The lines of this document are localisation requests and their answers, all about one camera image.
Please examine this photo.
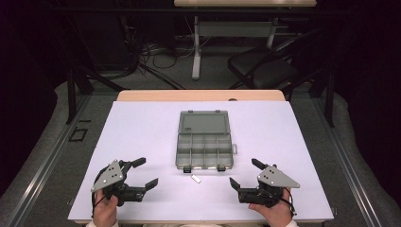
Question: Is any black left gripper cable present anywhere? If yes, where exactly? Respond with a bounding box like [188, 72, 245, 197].
[91, 166, 110, 219]

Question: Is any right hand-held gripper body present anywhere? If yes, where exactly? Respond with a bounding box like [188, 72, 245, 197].
[236, 164, 301, 209]

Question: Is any clear grey compartment box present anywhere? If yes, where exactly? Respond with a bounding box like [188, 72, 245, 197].
[174, 109, 238, 174]

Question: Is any white board table cover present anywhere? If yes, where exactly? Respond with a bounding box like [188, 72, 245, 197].
[67, 99, 335, 222]

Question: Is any black metal stand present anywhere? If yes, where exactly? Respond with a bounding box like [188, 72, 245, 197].
[308, 67, 336, 129]
[64, 65, 128, 125]

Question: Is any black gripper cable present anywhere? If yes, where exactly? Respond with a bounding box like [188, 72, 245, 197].
[91, 166, 110, 219]
[273, 186, 298, 218]

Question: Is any person's left hand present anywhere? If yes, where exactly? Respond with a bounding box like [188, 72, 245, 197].
[92, 188, 120, 225]

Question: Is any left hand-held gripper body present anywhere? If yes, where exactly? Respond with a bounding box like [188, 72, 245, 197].
[90, 159, 147, 208]

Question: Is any metal floor rail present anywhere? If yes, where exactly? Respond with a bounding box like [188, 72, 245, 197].
[311, 96, 383, 227]

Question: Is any bundle of floor cables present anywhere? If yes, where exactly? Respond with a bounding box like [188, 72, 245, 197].
[124, 13, 198, 91]

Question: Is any person's right hand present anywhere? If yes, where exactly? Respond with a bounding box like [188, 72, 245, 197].
[248, 187, 293, 226]

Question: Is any black chair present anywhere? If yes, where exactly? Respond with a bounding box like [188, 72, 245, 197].
[227, 28, 329, 96]

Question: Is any wooden desk with white legs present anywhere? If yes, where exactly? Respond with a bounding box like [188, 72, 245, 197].
[173, 0, 318, 80]

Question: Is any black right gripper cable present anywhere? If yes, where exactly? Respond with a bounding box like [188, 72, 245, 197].
[273, 186, 298, 218]

